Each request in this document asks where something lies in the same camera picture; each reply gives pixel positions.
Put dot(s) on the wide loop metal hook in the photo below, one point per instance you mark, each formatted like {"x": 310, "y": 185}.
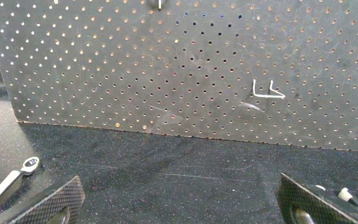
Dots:
{"x": 267, "y": 96}

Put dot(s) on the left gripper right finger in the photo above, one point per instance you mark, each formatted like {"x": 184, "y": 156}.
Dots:
{"x": 306, "y": 205}

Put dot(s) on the wrench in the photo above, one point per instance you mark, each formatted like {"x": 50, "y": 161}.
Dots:
{"x": 5, "y": 186}

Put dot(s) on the black pegboard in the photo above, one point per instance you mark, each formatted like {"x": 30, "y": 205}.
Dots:
{"x": 135, "y": 77}

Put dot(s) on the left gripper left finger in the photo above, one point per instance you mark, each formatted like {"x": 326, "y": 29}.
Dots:
{"x": 51, "y": 202}

